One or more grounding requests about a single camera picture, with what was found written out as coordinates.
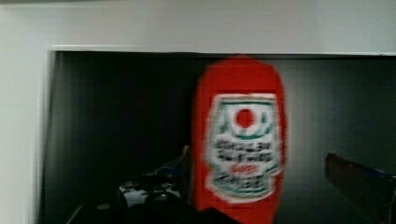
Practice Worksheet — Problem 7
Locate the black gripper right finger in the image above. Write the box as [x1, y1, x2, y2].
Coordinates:
[325, 153, 396, 224]

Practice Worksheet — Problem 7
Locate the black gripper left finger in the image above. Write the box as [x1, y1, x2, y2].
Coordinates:
[65, 146, 241, 224]

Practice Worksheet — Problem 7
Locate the red plush ketchup bottle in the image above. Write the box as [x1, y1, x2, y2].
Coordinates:
[192, 55, 287, 224]

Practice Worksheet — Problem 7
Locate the black silver toaster oven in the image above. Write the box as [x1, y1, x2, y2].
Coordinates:
[35, 50, 395, 224]

